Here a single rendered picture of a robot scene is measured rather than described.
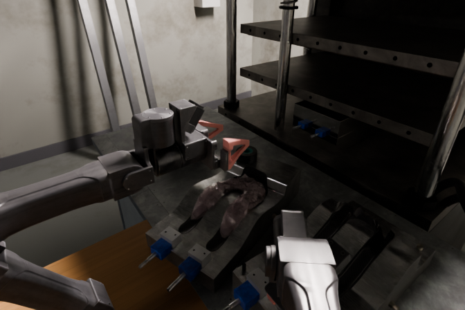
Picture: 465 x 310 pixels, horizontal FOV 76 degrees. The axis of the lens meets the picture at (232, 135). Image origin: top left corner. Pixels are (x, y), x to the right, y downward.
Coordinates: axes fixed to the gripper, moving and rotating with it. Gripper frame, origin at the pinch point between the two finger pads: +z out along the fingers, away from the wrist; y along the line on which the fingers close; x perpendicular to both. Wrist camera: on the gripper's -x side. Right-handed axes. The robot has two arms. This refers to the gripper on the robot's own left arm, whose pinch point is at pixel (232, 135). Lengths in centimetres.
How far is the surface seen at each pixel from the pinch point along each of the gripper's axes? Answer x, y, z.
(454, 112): 2, -24, 66
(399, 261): 26.1, -33.9, 23.7
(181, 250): 34.5, 6.2, -12.1
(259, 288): 28.1, -18.1, -6.1
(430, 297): 39, -41, 33
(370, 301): 31.0, -34.0, 13.0
